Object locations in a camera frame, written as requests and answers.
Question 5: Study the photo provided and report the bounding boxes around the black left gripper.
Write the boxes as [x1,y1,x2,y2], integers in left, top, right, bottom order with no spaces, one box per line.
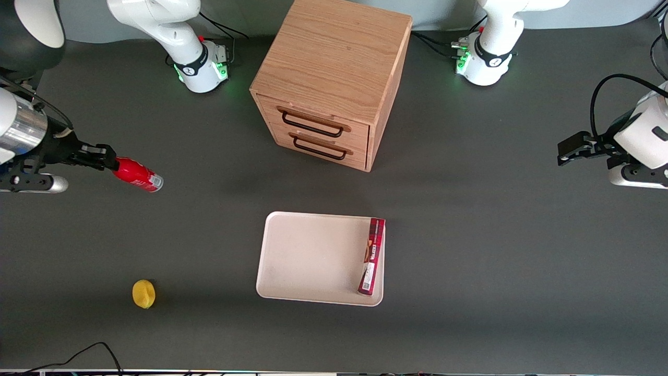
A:
[557,131,629,167]

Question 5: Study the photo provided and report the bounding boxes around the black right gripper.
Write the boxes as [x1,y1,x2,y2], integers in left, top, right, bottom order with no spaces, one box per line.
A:
[8,125,120,178]

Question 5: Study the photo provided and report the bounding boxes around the red coke bottle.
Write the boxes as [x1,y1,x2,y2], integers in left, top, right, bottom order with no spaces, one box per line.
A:
[112,156,164,193]

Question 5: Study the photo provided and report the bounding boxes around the white plastic tray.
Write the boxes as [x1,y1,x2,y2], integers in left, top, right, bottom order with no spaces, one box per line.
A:
[256,211,386,307]

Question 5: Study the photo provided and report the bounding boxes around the yellow lemon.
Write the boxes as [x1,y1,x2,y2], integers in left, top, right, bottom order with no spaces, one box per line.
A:
[132,279,156,310]

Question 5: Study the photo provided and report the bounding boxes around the red shortbread box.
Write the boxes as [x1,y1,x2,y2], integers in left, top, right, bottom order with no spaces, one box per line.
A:
[357,217,386,297]

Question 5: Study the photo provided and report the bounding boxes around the wooden drawer cabinet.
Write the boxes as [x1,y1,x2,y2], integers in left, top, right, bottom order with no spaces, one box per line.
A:
[249,0,413,173]

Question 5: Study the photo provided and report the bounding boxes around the thick black looped arm cable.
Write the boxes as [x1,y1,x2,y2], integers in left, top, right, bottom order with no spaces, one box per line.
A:
[590,74,668,139]

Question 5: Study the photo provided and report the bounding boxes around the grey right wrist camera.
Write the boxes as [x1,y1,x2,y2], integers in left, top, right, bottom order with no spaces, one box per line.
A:
[0,172,69,194]

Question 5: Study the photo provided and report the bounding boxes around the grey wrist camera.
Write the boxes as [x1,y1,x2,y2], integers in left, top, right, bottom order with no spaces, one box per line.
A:
[0,172,69,194]
[608,163,668,190]

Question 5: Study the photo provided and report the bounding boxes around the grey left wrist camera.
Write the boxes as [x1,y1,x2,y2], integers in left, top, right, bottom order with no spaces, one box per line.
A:
[608,163,668,190]

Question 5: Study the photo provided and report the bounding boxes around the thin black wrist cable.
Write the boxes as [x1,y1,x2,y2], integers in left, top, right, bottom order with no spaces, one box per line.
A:
[0,76,74,134]

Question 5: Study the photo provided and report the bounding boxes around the black curved cable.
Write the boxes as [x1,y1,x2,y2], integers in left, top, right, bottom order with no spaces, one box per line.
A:
[650,15,668,80]

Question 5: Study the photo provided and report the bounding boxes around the black left arm base cables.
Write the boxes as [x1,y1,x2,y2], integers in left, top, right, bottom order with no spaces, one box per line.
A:
[411,15,489,59]

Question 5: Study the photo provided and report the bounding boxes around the black arm base cables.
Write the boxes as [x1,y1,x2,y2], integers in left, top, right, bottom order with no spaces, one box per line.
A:
[196,11,250,66]
[411,15,489,59]

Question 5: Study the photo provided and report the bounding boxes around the black right arm base cables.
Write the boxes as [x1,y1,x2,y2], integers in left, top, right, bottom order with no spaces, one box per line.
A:
[196,11,250,66]

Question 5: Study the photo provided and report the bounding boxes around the thin black table cable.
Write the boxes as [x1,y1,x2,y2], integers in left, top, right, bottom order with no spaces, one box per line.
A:
[18,342,124,375]

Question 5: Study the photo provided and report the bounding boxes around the black drawer handle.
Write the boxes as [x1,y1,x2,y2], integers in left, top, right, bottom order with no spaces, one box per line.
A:
[277,106,352,138]
[288,132,354,161]

